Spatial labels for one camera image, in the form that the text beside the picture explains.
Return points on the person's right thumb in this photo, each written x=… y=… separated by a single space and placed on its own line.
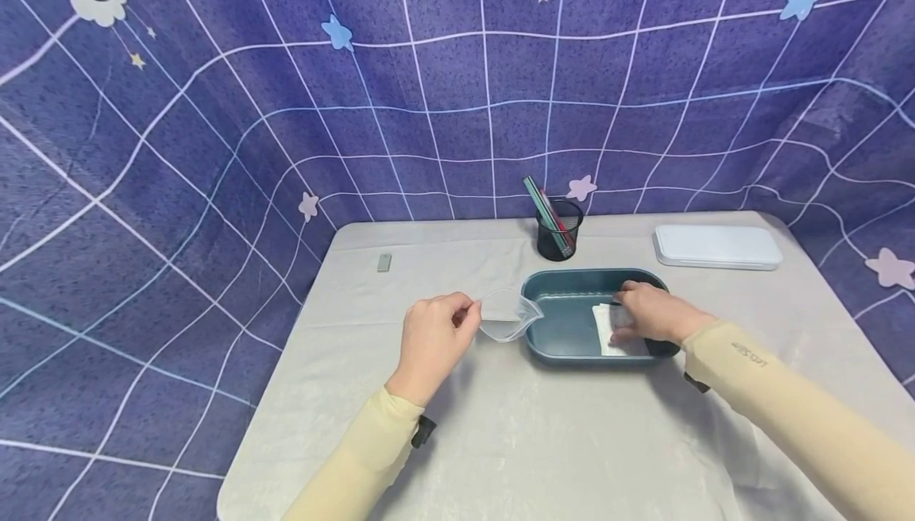
x=627 y=333

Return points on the black mesh pen holder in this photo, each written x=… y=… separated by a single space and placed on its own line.
x=559 y=235

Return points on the teal pen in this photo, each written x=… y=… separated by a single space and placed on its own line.
x=541 y=203

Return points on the white cloth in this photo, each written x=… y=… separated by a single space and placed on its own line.
x=607 y=340

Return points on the white flat rectangular box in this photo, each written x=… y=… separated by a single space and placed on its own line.
x=717 y=247

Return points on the clear plastic measuring cup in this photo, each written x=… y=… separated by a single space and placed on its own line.
x=509 y=316

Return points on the blue oval tray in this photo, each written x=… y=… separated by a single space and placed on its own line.
x=565 y=322

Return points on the person's left fingers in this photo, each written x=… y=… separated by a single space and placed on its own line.
x=452 y=303

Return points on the small grey rectangular block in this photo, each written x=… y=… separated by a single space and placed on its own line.
x=384 y=262

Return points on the person's left thumb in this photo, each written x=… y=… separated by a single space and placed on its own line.
x=470 y=326

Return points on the person's left forearm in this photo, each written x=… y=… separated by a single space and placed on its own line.
x=357 y=465

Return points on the person's left hand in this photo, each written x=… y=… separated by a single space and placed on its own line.
x=430 y=346

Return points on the black wrist band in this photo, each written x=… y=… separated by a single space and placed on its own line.
x=423 y=431
x=696 y=383

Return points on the person's right forearm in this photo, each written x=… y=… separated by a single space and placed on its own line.
x=800 y=418

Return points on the person's right fingers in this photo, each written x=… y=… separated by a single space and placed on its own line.
x=630 y=295

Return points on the person's right hand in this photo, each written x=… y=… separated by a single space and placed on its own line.
x=661 y=313

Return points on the red pen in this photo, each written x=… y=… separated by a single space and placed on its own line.
x=557 y=223

